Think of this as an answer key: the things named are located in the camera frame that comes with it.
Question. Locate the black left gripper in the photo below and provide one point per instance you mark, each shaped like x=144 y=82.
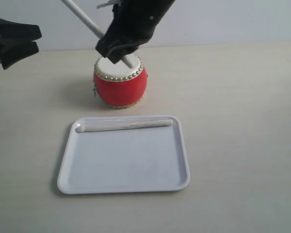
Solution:
x=19 y=41

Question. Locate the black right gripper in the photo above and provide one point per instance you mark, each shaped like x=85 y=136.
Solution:
x=133 y=25

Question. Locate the wooden drumstick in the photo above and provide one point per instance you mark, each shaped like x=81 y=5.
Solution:
x=125 y=126
x=80 y=14

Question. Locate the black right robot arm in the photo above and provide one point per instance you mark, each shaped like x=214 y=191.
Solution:
x=160 y=7

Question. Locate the small red drum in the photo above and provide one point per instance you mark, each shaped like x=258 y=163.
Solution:
x=118 y=85

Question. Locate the white rectangular tray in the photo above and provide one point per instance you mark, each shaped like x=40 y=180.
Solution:
x=124 y=161

